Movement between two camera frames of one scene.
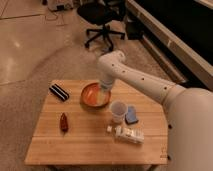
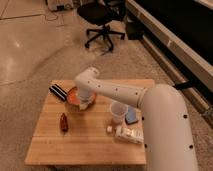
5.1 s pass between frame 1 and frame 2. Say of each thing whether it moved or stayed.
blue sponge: stayed
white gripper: moved
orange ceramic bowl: moved
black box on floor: stayed
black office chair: stayed
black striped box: stayed
